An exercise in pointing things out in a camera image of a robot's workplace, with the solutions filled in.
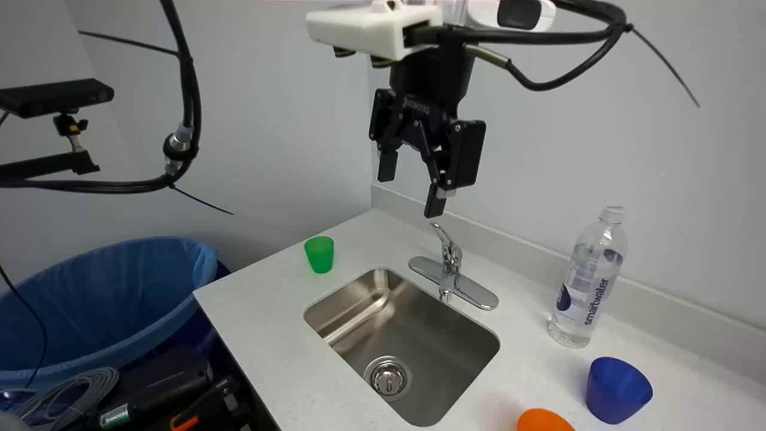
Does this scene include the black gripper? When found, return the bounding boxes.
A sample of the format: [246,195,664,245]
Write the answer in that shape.
[367,34,488,220]

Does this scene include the chrome sink faucet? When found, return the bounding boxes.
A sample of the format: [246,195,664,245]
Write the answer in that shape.
[408,220,503,315]

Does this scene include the green plastic cup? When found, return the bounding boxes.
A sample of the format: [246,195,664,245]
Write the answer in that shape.
[303,234,339,279]

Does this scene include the stainless steel sink basin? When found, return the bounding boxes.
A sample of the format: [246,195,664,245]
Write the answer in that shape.
[303,267,503,430]

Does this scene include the clear plastic water bottle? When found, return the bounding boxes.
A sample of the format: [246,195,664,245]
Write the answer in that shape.
[546,204,629,349]

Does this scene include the orange plastic cup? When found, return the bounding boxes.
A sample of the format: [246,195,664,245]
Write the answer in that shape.
[516,408,578,431]

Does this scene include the blue plastic cup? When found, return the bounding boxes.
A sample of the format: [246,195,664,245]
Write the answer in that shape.
[584,354,657,427]

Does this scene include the black tools pile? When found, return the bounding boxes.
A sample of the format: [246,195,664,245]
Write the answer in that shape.
[93,349,260,431]

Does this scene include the blue-lined trash bin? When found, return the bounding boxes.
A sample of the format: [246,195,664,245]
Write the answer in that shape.
[0,234,223,392]

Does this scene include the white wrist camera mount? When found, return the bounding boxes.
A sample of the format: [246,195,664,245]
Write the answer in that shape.
[305,5,444,62]

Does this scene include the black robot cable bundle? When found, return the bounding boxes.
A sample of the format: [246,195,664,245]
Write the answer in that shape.
[0,0,203,200]

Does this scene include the black stereo camera bar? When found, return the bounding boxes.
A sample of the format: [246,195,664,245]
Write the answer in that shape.
[0,76,117,123]

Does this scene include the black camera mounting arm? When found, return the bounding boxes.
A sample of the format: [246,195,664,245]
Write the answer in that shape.
[0,111,104,191]

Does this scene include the grey coiled cable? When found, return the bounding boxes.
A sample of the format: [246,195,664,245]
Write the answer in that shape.
[13,365,122,431]

